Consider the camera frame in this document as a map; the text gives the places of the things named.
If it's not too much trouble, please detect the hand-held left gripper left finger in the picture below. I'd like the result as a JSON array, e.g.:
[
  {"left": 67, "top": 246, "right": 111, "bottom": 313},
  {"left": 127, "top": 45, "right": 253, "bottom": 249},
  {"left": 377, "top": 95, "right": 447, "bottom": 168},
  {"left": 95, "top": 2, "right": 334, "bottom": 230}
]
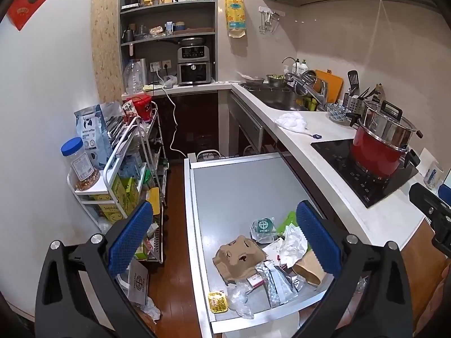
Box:
[{"left": 35, "top": 200, "right": 156, "bottom": 338}]

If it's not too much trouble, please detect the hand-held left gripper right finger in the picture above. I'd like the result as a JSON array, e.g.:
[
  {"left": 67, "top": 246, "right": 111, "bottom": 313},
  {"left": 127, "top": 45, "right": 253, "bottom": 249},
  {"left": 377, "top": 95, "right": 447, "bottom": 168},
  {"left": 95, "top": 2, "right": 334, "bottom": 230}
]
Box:
[{"left": 295, "top": 200, "right": 418, "bottom": 338}]

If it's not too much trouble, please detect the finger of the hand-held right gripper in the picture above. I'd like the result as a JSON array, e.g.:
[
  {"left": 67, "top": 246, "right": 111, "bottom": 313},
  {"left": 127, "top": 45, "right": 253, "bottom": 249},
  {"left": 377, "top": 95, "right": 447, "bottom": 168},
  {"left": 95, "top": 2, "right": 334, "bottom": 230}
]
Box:
[
  {"left": 409, "top": 182, "right": 451, "bottom": 219},
  {"left": 433, "top": 218, "right": 451, "bottom": 254}
]

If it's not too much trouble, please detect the silver foil pouch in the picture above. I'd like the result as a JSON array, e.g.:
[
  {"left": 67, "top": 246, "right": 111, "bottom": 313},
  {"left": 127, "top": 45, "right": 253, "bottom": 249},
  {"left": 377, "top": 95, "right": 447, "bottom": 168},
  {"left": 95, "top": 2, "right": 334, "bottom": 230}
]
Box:
[{"left": 254, "top": 260, "right": 300, "bottom": 308}]

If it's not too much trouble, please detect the crumpled white tissue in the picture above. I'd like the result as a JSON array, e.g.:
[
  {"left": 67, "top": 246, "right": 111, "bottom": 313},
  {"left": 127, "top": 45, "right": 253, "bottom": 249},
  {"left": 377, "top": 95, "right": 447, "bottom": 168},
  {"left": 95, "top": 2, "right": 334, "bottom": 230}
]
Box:
[{"left": 277, "top": 224, "right": 309, "bottom": 268}]

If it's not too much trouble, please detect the glass cup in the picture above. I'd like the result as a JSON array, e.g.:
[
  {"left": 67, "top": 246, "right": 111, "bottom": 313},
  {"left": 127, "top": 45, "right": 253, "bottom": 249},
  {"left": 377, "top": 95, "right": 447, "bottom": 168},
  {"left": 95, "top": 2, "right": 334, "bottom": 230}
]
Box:
[{"left": 424, "top": 160, "right": 444, "bottom": 189}]

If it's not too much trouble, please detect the brown paper bag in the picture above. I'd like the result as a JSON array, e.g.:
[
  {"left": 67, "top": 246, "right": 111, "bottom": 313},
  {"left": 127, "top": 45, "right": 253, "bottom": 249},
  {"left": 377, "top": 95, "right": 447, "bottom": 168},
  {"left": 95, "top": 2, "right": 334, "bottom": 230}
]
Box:
[{"left": 292, "top": 250, "right": 326, "bottom": 286}]

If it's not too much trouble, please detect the yellow snack box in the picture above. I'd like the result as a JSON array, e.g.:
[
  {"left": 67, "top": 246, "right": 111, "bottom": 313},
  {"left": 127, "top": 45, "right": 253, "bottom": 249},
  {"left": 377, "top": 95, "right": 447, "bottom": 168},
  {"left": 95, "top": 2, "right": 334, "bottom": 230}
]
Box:
[
  {"left": 111, "top": 175, "right": 140, "bottom": 205},
  {"left": 95, "top": 202, "right": 124, "bottom": 223}
]

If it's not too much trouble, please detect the green pouch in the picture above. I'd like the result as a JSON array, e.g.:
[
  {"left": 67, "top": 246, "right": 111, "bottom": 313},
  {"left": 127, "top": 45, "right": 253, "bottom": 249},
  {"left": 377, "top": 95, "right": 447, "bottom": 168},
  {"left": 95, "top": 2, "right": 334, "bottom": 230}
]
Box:
[{"left": 277, "top": 211, "right": 300, "bottom": 236}]

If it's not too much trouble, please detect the white red medicine box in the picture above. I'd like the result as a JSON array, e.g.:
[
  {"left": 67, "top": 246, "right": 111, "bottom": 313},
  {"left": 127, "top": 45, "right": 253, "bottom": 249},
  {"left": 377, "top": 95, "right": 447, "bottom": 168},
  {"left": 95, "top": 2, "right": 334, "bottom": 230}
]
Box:
[{"left": 246, "top": 239, "right": 287, "bottom": 288}]

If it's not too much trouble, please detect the grey logo paper bag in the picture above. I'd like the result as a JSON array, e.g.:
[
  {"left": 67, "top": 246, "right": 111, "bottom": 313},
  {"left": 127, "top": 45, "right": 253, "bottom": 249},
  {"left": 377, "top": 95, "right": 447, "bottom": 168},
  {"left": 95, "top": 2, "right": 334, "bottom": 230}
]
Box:
[{"left": 127, "top": 261, "right": 150, "bottom": 305}]

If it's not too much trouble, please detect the green logo clear packet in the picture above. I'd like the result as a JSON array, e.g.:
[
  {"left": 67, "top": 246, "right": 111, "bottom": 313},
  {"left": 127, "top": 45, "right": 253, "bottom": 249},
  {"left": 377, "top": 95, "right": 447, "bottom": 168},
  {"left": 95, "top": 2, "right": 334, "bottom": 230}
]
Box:
[{"left": 250, "top": 217, "right": 278, "bottom": 243}]

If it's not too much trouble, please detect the red pot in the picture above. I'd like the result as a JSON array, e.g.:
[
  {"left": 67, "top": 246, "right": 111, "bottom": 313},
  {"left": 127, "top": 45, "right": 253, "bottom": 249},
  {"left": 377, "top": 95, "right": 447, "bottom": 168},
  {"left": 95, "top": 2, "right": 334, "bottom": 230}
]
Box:
[{"left": 350, "top": 120, "right": 421, "bottom": 178}]

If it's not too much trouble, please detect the cardboard cup carrier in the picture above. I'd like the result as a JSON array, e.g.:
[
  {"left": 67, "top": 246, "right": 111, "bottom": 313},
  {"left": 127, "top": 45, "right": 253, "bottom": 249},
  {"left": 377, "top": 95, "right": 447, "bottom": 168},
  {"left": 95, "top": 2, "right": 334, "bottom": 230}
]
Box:
[{"left": 212, "top": 236, "right": 267, "bottom": 284}]

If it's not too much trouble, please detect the blue lid plastic jar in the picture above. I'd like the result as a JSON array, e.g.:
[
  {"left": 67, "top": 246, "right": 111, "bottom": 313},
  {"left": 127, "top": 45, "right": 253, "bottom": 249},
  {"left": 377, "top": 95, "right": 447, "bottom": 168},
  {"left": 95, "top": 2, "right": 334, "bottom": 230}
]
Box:
[{"left": 61, "top": 137, "right": 101, "bottom": 191}]

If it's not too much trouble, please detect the steel steamer pot with lid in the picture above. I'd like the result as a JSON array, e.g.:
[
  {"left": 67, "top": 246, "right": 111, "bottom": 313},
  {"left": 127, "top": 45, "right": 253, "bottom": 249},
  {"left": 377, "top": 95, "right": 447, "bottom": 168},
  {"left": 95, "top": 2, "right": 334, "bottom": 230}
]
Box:
[{"left": 359, "top": 100, "right": 423, "bottom": 152}]

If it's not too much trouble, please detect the black induction cooktop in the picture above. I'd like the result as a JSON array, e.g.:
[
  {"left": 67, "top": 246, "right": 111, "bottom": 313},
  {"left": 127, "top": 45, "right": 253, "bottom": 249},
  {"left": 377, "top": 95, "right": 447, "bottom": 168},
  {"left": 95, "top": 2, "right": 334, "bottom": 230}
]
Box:
[{"left": 311, "top": 138, "right": 420, "bottom": 208}]

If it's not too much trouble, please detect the clear plastic wrapper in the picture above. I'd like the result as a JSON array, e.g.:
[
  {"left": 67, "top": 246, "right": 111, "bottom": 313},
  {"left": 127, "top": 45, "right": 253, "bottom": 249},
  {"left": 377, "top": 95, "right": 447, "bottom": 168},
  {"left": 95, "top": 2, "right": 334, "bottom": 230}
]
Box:
[{"left": 227, "top": 282, "right": 254, "bottom": 319}]

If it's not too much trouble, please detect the yellow butter packet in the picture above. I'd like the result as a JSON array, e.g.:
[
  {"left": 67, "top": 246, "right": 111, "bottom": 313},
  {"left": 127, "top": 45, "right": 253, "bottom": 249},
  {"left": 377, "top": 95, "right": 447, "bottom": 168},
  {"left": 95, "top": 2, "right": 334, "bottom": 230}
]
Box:
[{"left": 207, "top": 290, "right": 229, "bottom": 313}]

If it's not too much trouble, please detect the silver blue coffee bag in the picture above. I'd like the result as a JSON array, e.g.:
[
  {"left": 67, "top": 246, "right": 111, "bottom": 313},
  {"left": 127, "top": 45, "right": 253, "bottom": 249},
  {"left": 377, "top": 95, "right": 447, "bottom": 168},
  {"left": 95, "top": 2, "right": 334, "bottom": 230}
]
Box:
[{"left": 74, "top": 102, "right": 125, "bottom": 170}]

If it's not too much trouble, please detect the steel utensil holder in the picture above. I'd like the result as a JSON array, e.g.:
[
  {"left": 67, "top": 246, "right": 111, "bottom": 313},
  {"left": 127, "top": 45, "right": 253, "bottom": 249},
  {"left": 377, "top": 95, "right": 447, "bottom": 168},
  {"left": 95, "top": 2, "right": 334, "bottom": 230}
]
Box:
[{"left": 343, "top": 93, "right": 365, "bottom": 115}]

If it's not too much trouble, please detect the white cloth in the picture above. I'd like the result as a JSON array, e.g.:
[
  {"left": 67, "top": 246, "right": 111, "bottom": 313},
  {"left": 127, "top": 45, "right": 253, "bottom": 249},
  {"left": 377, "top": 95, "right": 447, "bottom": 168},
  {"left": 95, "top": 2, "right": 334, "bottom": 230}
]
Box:
[{"left": 275, "top": 113, "right": 309, "bottom": 132}]

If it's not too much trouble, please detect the blue patterned bowl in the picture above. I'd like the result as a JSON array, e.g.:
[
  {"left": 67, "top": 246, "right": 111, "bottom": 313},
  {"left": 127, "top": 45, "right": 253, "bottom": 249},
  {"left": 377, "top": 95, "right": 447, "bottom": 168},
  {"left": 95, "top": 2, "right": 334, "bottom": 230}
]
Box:
[{"left": 326, "top": 103, "right": 351, "bottom": 124}]

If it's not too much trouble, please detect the red container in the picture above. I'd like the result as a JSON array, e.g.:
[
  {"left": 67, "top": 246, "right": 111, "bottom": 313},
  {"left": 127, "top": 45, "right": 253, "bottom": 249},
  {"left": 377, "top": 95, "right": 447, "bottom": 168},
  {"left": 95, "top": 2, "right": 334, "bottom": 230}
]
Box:
[{"left": 126, "top": 94, "right": 153, "bottom": 120}]

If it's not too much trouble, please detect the black spatula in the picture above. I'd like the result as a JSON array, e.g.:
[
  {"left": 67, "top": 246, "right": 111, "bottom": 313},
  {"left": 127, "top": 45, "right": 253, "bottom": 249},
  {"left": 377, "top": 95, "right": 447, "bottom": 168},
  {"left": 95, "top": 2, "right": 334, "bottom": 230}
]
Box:
[{"left": 347, "top": 70, "right": 360, "bottom": 95}]

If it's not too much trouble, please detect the steel sink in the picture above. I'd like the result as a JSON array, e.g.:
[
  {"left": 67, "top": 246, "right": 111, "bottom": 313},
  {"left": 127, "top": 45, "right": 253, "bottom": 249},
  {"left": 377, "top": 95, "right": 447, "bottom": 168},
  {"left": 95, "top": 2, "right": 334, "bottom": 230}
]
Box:
[{"left": 243, "top": 84, "right": 311, "bottom": 111}]

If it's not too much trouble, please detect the chrome faucet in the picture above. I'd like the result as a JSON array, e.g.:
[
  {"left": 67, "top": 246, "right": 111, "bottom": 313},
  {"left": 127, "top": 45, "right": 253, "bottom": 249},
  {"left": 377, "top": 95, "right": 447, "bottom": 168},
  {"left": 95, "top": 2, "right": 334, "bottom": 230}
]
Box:
[{"left": 285, "top": 72, "right": 330, "bottom": 111}]

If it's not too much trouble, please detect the orange cutting board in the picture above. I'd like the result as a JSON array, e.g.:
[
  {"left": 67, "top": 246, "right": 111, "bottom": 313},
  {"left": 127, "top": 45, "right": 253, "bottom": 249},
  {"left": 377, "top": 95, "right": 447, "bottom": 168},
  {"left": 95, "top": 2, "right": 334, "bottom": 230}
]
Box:
[{"left": 315, "top": 69, "right": 343, "bottom": 103}]

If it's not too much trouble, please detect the large clear water bottle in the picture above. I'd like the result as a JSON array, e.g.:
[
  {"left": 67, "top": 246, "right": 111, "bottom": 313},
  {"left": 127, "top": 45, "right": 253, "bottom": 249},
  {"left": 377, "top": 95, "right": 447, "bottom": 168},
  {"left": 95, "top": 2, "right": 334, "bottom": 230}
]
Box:
[{"left": 125, "top": 59, "right": 146, "bottom": 94}]

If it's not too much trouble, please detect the steel bowl with greens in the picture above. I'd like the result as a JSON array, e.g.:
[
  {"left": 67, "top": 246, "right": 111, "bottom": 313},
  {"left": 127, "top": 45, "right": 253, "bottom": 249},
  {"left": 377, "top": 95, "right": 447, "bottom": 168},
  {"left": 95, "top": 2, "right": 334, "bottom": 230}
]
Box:
[{"left": 266, "top": 74, "right": 288, "bottom": 88}]

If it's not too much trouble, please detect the silver air fryer oven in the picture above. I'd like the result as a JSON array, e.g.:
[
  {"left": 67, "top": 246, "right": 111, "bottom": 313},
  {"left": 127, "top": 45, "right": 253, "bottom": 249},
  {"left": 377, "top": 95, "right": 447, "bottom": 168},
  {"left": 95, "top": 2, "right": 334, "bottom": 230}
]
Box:
[{"left": 177, "top": 45, "right": 208, "bottom": 86}]

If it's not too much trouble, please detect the yellow tissue pack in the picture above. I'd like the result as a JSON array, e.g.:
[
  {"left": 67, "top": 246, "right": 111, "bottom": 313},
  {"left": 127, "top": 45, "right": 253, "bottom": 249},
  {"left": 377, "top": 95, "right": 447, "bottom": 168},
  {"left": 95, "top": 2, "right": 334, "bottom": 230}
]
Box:
[{"left": 225, "top": 0, "right": 247, "bottom": 39}]

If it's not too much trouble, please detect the white wire cart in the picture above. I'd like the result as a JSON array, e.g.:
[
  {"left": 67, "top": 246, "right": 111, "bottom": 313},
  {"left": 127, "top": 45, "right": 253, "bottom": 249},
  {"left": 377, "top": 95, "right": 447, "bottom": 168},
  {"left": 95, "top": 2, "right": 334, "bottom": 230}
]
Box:
[{"left": 67, "top": 111, "right": 168, "bottom": 264}]

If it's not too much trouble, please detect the white power cable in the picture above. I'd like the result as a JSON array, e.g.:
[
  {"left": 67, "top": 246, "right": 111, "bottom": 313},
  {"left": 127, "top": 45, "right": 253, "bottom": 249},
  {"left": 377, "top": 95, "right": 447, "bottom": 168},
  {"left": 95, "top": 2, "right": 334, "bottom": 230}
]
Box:
[{"left": 155, "top": 70, "right": 189, "bottom": 159}]

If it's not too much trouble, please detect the wall hook rack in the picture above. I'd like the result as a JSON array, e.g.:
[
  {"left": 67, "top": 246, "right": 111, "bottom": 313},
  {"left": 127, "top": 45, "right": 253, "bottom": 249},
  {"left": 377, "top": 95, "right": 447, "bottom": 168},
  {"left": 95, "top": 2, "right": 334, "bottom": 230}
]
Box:
[{"left": 258, "top": 6, "right": 284, "bottom": 35}]

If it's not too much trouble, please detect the grey wall shelf unit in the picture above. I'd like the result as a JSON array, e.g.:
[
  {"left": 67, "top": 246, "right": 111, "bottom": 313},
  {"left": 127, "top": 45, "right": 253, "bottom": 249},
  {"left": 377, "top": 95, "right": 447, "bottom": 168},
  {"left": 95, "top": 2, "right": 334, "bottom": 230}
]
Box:
[{"left": 118, "top": 0, "right": 219, "bottom": 88}]

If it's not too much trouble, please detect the red wall poster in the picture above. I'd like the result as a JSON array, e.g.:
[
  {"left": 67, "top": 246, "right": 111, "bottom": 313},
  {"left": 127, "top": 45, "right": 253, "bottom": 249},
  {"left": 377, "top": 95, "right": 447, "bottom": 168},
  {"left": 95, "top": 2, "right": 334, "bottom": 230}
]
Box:
[{"left": 7, "top": 0, "right": 66, "bottom": 30}]

